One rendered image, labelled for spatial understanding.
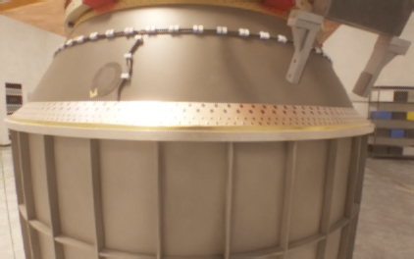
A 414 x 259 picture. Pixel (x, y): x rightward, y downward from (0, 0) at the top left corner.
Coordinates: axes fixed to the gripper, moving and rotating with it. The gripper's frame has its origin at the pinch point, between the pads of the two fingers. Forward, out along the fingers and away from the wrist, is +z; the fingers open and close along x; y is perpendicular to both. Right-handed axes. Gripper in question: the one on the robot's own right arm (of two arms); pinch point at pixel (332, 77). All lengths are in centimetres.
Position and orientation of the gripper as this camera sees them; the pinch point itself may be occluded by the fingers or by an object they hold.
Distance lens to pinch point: 40.4
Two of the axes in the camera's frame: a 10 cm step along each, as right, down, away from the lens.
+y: 0.4, 4.9, -8.7
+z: -1.8, 8.6, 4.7
